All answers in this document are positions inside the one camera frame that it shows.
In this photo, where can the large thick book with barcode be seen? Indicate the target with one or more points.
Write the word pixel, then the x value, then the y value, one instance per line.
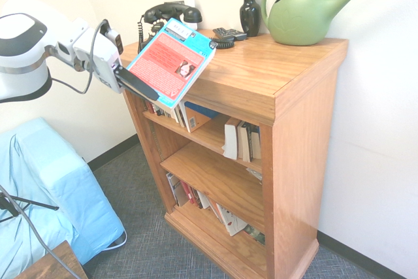
pixel 196 122

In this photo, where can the thin cream paperback book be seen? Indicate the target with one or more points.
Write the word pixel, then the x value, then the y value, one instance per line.
pixel 244 143

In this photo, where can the green plastic watering can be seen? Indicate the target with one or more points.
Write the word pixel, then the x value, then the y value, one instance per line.
pixel 294 21

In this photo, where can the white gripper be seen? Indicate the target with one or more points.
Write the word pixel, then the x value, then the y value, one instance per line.
pixel 98 60

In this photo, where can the dark spine book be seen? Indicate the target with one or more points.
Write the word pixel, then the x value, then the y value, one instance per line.
pixel 255 143

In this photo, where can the red spine paperback book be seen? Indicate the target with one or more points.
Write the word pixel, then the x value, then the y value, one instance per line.
pixel 191 195

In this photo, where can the black glossy vase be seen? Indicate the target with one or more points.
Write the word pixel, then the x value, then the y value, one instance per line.
pixel 249 14

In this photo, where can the black camera tripod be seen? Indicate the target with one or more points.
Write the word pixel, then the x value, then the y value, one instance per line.
pixel 32 202

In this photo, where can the teal and pink paperback book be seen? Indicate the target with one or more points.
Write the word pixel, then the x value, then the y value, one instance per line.
pixel 163 57

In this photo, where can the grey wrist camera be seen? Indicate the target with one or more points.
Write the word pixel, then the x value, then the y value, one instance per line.
pixel 114 39

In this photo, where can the wooden bookshelf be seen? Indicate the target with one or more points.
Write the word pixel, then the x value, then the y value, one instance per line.
pixel 294 148

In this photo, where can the dark green patterned book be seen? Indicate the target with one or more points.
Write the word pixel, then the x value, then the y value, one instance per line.
pixel 254 235

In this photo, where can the light blue covered furniture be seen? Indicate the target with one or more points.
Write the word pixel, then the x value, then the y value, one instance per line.
pixel 49 177

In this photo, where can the black and white cover book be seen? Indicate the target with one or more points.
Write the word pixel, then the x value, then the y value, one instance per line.
pixel 176 190

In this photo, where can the white book with red print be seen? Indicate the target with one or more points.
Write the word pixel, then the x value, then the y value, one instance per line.
pixel 232 221

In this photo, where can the black rotary telephone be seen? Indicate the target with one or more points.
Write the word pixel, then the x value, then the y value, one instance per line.
pixel 173 11

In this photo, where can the black remote control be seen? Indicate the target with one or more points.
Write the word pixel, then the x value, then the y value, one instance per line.
pixel 228 33

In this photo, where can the thick cream paperback book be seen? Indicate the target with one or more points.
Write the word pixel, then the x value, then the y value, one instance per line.
pixel 231 138

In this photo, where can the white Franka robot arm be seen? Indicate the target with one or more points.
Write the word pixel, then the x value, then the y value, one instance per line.
pixel 19 57

